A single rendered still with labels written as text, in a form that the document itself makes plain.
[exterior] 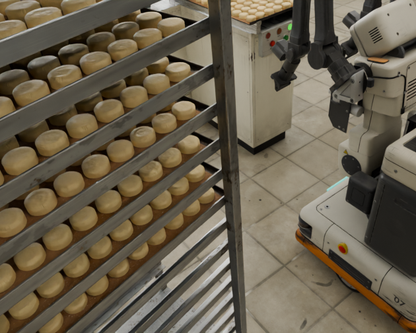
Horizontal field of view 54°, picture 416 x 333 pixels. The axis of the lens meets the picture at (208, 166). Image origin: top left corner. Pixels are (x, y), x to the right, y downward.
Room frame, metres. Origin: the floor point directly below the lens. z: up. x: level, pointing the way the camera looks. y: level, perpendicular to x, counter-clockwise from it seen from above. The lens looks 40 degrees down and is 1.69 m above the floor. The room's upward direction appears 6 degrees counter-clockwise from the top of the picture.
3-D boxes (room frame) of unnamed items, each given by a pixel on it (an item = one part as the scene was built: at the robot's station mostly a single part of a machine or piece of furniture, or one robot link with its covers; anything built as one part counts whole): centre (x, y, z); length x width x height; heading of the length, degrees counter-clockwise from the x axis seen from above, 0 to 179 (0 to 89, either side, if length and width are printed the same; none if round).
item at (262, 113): (2.44, -0.26, 0.45); 0.70 x 0.34 x 0.90; 32
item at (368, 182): (1.31, -0.69, 0.45); 0.28 x 0.27 x 0.25; 122
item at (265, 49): (2.13, -0.45, 0.77); 0.24 x 0.04 x 0.14; 122
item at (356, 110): (1.45, -0.67, 0.77); 0.28 x 0.16 x 0.22; 122
